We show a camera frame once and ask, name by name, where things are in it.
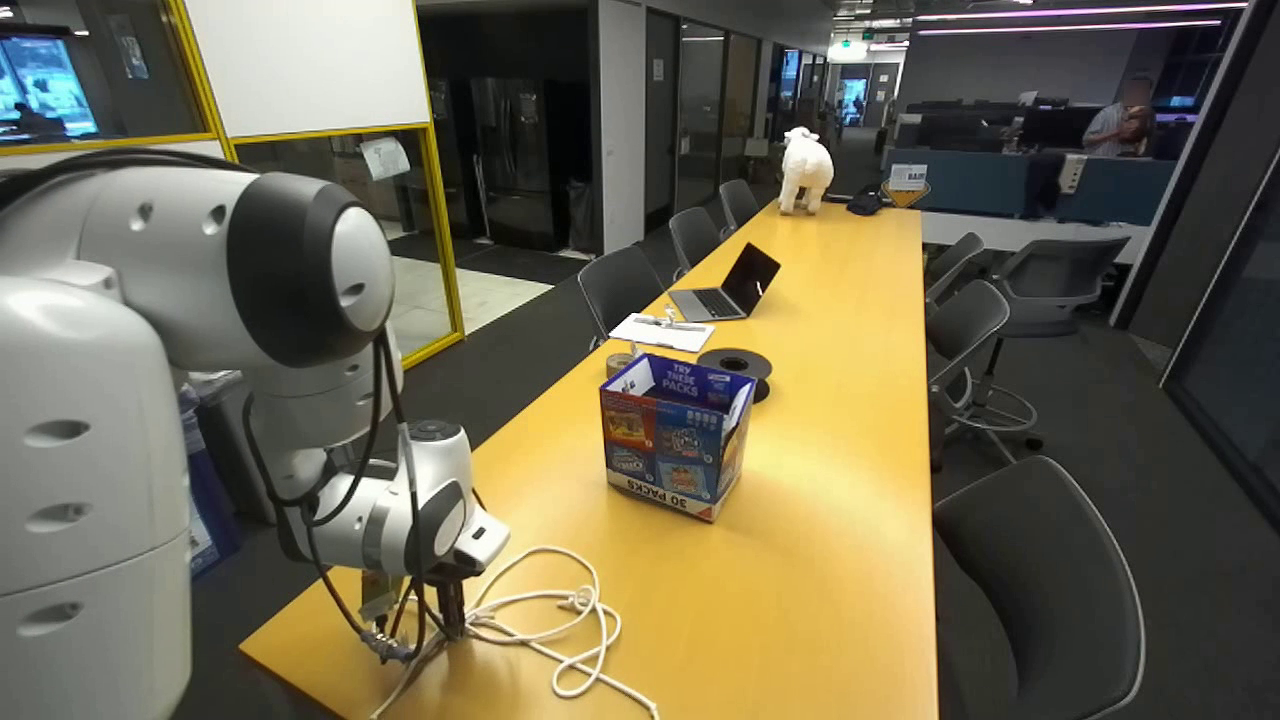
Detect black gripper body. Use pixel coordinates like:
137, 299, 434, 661
421, 570, 474, 615

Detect white rope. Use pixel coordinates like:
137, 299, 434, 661
363, 541, 666, 720

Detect blue printed cardboard box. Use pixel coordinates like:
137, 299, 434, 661
594, 353, 761, 528

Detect small pale box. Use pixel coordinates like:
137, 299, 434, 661
884, 160, 937, 208

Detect blue recycling bin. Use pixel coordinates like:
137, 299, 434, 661
174, 384, 247, 582

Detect white paper sheet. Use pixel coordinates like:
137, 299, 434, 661
609, 313, 719, 362

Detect grey open laptop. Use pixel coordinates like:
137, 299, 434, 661
662, 241, 788, 327

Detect white whiteboard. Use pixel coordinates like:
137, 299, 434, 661
181, 0, 440, 145

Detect white polar bear toy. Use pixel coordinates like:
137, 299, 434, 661
771, 125, 839, 219

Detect blue office counter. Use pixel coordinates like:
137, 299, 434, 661
886, 141, 1185, 228

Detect person in white shirt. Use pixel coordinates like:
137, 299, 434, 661
1079, 74, 1165, 163

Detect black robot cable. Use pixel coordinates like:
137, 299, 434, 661
235, 324, 433, 670

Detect yellow window frame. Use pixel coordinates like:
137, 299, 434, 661
0, 0, 473, 377

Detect wall television screen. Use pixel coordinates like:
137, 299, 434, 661
0, 25, 103, 147

